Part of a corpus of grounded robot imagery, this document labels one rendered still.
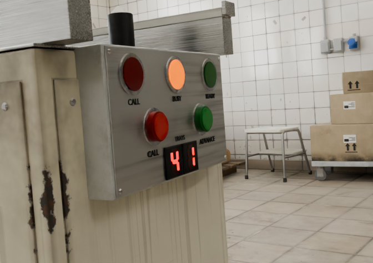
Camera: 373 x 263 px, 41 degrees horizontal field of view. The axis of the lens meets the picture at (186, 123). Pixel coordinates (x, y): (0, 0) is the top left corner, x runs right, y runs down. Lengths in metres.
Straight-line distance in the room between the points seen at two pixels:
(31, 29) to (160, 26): 0.30
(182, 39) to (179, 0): 4.97
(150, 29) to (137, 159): 0.29
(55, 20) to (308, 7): 4.51
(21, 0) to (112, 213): 0.21
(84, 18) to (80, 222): 0.18
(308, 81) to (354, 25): 0.65
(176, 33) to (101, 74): 0.27
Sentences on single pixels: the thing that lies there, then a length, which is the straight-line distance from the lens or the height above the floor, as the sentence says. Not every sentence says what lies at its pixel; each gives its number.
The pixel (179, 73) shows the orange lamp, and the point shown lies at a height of 0.81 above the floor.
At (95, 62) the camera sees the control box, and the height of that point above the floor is 0.82.
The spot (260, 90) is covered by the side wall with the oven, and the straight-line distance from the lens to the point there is 5.06.
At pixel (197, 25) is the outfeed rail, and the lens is 0.68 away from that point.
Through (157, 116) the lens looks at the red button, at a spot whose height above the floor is 0.77.
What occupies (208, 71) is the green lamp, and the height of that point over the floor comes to 0.82.
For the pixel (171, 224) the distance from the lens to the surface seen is 0.59.
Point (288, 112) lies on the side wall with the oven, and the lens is 4.94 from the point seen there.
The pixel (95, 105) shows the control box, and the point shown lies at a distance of 0.45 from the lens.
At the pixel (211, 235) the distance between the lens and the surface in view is 0.68.
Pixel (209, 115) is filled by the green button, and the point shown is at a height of 0.76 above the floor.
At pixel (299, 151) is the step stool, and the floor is 0.22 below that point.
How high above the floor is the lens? 0.79
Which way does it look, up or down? 3 degrees down
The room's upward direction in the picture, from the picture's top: 4 degrees counter-clockwise
